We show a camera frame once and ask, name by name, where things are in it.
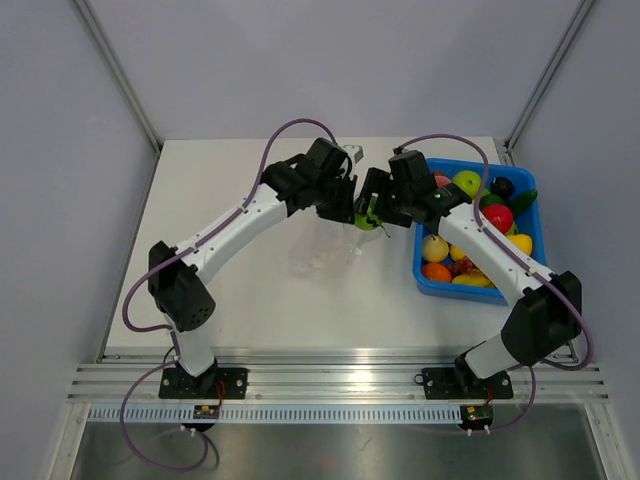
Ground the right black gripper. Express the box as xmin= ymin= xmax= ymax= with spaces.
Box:
xmin=354 ymin=167 xmax=413 ymax=228

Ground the green watermelon toy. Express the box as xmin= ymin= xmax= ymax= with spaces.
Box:
xmin=354 ymin=197 xmax=389 ymax=236

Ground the clear zip top bag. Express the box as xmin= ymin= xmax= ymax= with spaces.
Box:
xmin=288 ymin=219 xmax=389 ymax=277

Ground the pale yellow pear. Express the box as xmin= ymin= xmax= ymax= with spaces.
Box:
xmin=422 ymin=234 xmax=449 ymax=263

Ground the red apple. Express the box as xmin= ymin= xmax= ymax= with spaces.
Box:
xmin=481 ymin=204 xmax=514 ymax=234

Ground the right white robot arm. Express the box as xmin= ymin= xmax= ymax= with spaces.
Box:
xmin=355 ymin=151 xmax=583 ymax=396

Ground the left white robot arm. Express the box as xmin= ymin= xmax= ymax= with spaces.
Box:
xmin=148 ymin=138 xmax=364 ymax=399

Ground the pink peach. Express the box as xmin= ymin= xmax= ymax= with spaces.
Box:
xmin=434 ymin=173 xmax=451 ymax=188

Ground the green apple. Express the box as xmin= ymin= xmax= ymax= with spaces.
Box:
xmin=451 ymin=170 xmax=483 ymax=198

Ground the orange persimmon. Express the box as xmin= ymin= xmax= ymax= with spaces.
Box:
xmin=421 ymin=262 xmax=453 ymax=283

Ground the dark green avocado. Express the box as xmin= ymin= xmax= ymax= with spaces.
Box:
xmin=479 ymin=193 xmax=507 ymax=210

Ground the red grape bunch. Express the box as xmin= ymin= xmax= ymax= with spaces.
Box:
xmin=447 ymin=257 xmax=477 ymax=277

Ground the dark purple mangosteen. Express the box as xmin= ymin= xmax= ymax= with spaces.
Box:
xmin=490 ymin=176 xmax=515 ymax=200

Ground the blue plastic bin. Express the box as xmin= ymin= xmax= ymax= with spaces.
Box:
xmin=412 ymin=158 xmax=547 ymax=306

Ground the yellow banana bunch front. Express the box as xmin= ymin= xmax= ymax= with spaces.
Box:
xmin=452 ymin=271 xmax=493 ymax=288

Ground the light green lime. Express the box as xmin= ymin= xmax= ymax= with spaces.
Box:
xmin=505 ymin=222 xmax=519 ymax=236

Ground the green cucumber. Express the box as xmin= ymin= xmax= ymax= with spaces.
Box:
xmin=509 ymin=189 xmax=538 ymax=218

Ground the yellow lemon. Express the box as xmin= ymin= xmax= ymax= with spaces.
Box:
xmin=506 ymin=233 xmax=533 ymax=256

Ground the left small circuit board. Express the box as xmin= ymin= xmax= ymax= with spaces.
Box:
xmin=193 ymin=405 xmax=221 ymax=420

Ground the small circuit board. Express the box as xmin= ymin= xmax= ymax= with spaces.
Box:
xmin=460 ymin=404 xmax=494 ymax=430
xmin=193 ymin=405 xmax=221 ymax=420

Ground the right small circuit board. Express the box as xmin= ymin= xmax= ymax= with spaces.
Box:
xmin=460 ymin=404 xmax=494 ymax=430

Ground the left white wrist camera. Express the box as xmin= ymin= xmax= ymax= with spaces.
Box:
xmin=342 ymin=144 xmax=364 ymax=164

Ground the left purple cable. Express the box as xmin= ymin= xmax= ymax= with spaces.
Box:
xmin=118 ymin=117 xmax=337 ymax=473

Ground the right aluminium frame post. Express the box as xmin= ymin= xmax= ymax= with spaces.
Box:
xmin=504 ymin=0 xmax=599 ymax=155

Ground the aluminium frame post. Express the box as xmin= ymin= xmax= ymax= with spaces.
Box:
xmin=70 ymin=0 xmax=163 ymax=158
xmin=504 ymin=0 xmax=599 ymax=155

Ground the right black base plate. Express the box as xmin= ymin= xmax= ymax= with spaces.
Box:
xmin=413 ymin=367 xmax=514 ymax=400

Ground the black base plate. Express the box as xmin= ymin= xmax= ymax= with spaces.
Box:
xmin=413 ymin=367 xmax=514 ymax=400
xmin=158 ymin=367 xmax=248 ymax=400

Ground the white slotted cable duct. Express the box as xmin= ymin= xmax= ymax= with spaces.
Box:
xmin=88 ymin=403 xmax=461 ymax=425

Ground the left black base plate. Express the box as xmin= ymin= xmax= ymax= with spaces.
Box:
xmin=158 ymin=367 xmax=248 ymax=400

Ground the left aluminium frame post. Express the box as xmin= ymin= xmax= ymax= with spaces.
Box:
xmin=70 ymin=0 xmax=163 ymax=158

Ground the aluminium rail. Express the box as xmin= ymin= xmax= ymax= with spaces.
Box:
xmin=67 ymin=348 xmax=610 ymax=404

